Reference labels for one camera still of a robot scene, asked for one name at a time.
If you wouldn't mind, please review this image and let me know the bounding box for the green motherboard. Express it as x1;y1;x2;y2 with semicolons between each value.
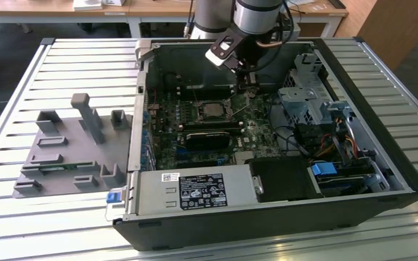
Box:
147;86;286;169

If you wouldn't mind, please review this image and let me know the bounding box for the wooden cabinet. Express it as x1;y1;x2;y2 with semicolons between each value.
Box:
335;0;418;71

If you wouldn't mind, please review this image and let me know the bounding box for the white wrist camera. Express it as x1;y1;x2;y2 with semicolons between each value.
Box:
205;35;246;73

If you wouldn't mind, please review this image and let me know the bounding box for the black graphics card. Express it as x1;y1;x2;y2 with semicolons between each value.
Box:
186;130;232;152

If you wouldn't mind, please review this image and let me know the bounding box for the green RAM stick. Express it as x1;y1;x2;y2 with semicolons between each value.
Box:
41;162;97;173

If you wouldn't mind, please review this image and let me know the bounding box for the silver CPU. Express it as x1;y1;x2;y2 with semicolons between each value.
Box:
202;103;229;116

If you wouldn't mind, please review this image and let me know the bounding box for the black fan shroud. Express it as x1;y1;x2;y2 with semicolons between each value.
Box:
248;156;324;204

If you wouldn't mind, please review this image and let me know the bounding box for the wooden desk white frame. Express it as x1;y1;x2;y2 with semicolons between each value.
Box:
0;0;351;39

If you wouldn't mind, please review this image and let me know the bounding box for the small silver heat sink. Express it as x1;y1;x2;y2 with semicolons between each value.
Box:
236;151;256;164

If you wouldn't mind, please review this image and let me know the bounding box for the metal socket cover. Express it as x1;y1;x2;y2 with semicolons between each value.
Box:
230;87;260;115

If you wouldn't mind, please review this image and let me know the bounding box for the blue disk carrier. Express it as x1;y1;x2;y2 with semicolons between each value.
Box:
312;162;339;179

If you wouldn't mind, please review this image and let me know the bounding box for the silver drive cage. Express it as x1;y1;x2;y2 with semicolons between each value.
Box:
277;53;352;126

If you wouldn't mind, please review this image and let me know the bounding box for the CPU socket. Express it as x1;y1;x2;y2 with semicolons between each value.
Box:
194;100;234;122

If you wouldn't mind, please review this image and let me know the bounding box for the black PC case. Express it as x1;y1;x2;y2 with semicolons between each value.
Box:
111;37;418;252

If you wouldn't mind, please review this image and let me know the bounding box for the coloured wire bundle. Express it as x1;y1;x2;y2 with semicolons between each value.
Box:
315;116;360;164

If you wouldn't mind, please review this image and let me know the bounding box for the silver case handle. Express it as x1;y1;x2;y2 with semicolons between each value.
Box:
135;39;161;63

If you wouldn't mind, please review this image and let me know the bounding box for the silver power supply unit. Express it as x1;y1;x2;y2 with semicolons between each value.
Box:
137;164;262;215

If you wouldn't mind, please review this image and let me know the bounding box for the gray parts rack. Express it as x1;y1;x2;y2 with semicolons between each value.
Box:
13;93;135;199

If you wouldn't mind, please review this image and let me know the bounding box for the blue case latch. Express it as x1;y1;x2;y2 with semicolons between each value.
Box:
106;191;123;204

